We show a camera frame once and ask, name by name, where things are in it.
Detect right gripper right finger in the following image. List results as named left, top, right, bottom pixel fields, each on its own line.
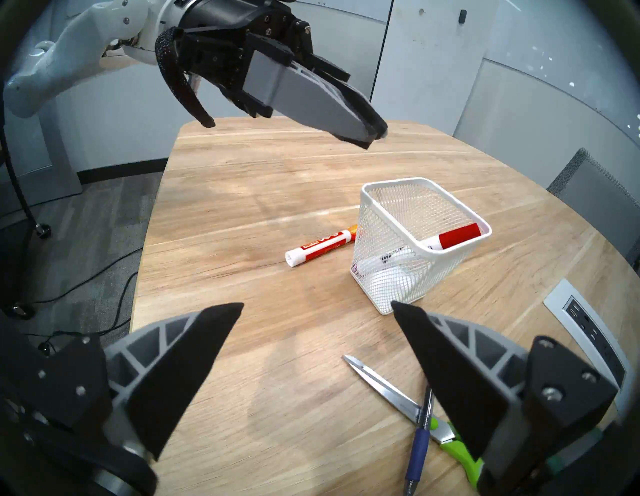
left=391, top=300, right=621, bottom=496

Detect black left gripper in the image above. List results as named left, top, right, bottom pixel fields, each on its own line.
left=177, top=0, right=390, bottom=150

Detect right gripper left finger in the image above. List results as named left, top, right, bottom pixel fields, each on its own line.
left=12, top=301, right=246, bottom=461

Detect orange cap white marker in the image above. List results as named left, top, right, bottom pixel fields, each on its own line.
left=285, top=225, right=359, bottom=268

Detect red cap dotted marker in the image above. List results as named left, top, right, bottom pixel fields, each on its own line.
left=357, top=222, right=483, bottom=286

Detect blue ballpoint pen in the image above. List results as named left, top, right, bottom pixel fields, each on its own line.
left=404, top=387, right=435, bottom=496

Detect white mesh pen holder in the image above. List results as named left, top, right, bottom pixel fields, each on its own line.
left=350, top=177, right=493, bottom=316

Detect rolling whiteboard on stand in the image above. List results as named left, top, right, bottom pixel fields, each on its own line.
left=370, top=0, right=501, bottom=136

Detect grey table power outlet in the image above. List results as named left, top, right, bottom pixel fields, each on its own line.
left=543, top=279, right=633, bottom=416

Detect wide grey mesh chair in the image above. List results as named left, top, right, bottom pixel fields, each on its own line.
left=546, top=147, right=640, bottom=273

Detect black metal stand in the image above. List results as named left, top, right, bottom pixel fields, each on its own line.
left=0, top=95, right=52, bottom=238

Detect green handled scissors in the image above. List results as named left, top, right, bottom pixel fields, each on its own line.
left=342, top=355, right=486, bottom=488

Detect thin black floor cable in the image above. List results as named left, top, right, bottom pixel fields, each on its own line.
left=20, top=245, right=143, bottom=351

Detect black left gripper cable loop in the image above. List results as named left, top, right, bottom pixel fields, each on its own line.
left=155, top=27, right=217, bottom=128

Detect glass wall board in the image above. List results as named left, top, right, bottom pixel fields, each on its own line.
left=485, top=0, right=640, bottom=146

